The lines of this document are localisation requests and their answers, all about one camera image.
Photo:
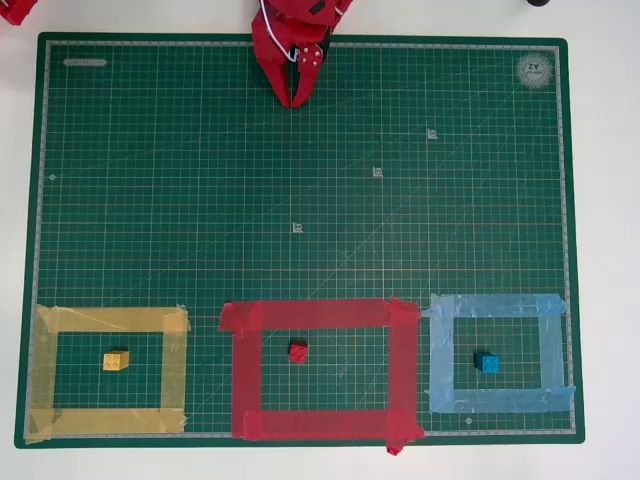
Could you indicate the red leader arm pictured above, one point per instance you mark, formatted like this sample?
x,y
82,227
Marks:
x,y
17,10

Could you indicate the blue tape square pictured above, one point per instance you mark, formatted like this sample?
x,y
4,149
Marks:
x,y
500,401

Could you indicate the small yellow block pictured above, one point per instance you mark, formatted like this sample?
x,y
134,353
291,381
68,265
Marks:
x,y
116,361

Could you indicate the red tape square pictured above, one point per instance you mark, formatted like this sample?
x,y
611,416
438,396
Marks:
x,y
320,425

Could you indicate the green cutting mat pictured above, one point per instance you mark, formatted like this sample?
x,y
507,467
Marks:
x,y
325,200

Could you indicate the red cube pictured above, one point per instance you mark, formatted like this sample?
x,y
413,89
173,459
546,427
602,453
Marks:
x,y
299,352

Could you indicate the small blue block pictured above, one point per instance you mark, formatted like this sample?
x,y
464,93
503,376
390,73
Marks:
x,y
487,363

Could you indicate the yellow tape square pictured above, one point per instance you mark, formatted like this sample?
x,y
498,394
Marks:
x,y
105,421

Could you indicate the small black knob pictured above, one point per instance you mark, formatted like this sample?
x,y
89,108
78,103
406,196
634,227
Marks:
x,y
537,2

